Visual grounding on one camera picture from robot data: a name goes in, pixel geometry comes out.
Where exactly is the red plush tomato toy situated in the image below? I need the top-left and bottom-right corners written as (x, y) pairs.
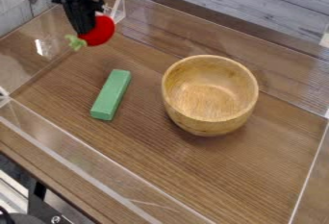
top-left (66, 14), bottom-right (115, 51)

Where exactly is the green rectangular block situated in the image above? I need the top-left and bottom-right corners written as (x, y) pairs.
top-left (90, 69), bottom-right (131, 121)

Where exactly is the wooden bowl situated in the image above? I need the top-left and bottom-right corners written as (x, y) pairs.
top-left (162, 55), bottom-right (260, 137)

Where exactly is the clear acrylic tray wall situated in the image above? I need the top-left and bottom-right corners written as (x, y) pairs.
top-left (0, 88), bottom-right (214, 224)

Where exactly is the black table frame bracket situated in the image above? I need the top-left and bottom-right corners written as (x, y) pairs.
top-left (27, 182), bottom-right (75, 224)

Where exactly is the black cable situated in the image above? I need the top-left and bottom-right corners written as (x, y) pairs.
top-left (0, 207), bottom-right (15, 224)

